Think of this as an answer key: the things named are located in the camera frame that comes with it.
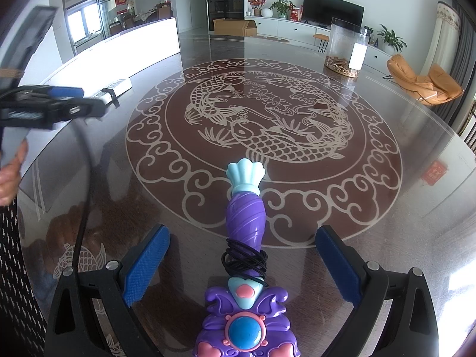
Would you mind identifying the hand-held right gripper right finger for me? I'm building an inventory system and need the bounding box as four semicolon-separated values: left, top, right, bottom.
316;225;439;357

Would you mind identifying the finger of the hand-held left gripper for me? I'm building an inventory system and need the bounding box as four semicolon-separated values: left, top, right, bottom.
56;97;108;120
37;85;84;100

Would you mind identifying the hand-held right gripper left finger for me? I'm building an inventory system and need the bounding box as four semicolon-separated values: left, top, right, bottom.
45;224;171;357

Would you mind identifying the purple toy wand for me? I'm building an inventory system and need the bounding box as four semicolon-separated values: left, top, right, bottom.
191;158;302;357

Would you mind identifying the person's left hand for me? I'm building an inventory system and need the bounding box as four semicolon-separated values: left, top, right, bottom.
0;142;29;206

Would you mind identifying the white power strip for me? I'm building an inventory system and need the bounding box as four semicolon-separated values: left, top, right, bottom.
89;78;133;105

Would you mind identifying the white low partition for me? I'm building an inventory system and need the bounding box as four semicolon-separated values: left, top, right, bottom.
18;17;181;86

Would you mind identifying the open cardboard box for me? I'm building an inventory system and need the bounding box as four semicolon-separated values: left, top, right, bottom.
213;18;258;38

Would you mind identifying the dark wooden chair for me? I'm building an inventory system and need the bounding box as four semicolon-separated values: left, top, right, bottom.
457;102;476;145

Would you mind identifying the orange lounge chair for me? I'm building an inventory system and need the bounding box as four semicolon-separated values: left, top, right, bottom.
387;54;465;107

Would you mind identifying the red flower bouquet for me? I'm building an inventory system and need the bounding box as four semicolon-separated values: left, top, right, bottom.
247;0;269;17

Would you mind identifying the clear cylinder jar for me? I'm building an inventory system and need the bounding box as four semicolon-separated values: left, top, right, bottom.
323;18;372;79

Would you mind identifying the white television cabinet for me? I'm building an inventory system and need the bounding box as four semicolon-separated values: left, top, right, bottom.
243;15;391;60

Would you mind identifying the green potted plant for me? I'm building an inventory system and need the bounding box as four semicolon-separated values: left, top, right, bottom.
270;0;296;19

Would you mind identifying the orange top bench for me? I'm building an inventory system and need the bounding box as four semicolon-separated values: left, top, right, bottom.
313;33;331;53

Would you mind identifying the large leafy potted plant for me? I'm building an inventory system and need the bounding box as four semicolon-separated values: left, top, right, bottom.
377;24;408;54

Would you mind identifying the grey curtain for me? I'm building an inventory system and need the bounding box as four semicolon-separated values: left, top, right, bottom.
446;7;476;127

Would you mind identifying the white standing air conditioner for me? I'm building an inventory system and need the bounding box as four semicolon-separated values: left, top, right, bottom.
428;2;462;82

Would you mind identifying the black television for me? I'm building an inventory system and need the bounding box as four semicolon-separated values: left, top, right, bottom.
303;0;365;28

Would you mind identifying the black cable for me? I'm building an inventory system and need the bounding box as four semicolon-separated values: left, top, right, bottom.
72;117;97;272

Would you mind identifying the black hair tie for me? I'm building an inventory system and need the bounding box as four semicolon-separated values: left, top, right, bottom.
221;240;268;287

